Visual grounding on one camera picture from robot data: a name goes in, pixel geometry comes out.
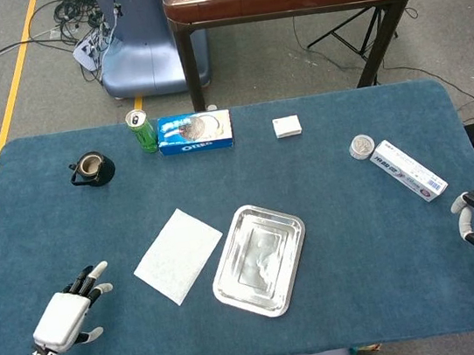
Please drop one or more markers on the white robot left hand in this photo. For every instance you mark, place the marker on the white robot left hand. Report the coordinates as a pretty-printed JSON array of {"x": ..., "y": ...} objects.
[{"x": 58, "y": 319}]

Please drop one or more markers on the white paper sheet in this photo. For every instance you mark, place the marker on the white paper sheet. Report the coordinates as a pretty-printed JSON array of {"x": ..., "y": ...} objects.
[{"x": 177, "y": 256}]

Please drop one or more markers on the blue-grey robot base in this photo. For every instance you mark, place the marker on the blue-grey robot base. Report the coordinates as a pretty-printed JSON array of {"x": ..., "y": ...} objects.
[{"x": 145, "y": 58}]

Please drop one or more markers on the silver metal tray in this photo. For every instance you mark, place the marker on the silver metal tray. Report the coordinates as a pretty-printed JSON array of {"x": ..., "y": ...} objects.
[{"x": 258, "y": 263}]

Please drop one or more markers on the white toothpaste box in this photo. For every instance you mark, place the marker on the white toothpaste box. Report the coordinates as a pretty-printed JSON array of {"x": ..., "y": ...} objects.
[{"x": 408, "y": 171}]

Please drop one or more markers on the blue table cloth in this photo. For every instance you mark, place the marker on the blue table cloth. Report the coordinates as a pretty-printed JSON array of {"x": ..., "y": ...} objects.
[{"x": 363, "y": 257}]

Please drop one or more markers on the round clear plastic jar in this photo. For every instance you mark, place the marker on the round clear plastic jar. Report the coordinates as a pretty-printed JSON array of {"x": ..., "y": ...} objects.
[{"x": 361, "y": 147}]

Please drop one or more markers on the green drink can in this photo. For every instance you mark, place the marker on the green drink can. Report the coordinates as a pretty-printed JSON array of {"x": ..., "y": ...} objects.
[{"x": 145, "y": 135}]

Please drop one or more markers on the blue Oreo cookie box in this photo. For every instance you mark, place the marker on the blue Oreo cookie box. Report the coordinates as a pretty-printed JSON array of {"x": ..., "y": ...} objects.
[{"x": 197, "y": 145}]

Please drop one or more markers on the small white tissue pack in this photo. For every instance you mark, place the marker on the small white tissue pack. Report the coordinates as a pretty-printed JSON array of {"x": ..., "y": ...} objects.
[{"x": 287, "y": 127}]

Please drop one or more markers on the white power strip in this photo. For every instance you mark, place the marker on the white power strip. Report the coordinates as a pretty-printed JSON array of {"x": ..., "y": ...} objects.
[{"x": 85, "y": 53}]

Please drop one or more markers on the brown mahjong table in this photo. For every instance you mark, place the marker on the brown mahjong table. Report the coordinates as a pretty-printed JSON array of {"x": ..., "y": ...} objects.
[{"x": 283, "y": 1}]

